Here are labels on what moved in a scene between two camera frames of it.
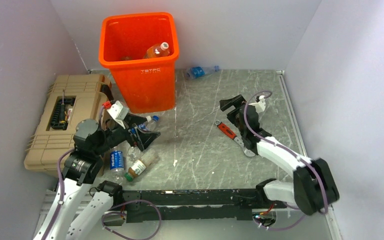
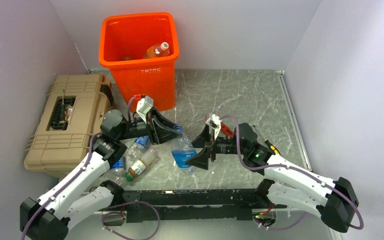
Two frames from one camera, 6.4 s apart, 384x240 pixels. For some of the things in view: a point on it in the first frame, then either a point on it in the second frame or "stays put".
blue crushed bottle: x=194 y=72 → x=182 y=151
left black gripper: x=142 y=139 → x=160 y=129
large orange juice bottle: x=160 y=49 stays put
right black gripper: x=236 y=101 → x=203 y=140
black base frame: x=225 y=204 stays put
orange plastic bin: x=140 y=50 stays put
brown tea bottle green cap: x=139 y=166 stays put
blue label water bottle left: x=117 y=165 stays put
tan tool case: x=71 y=98 stays put
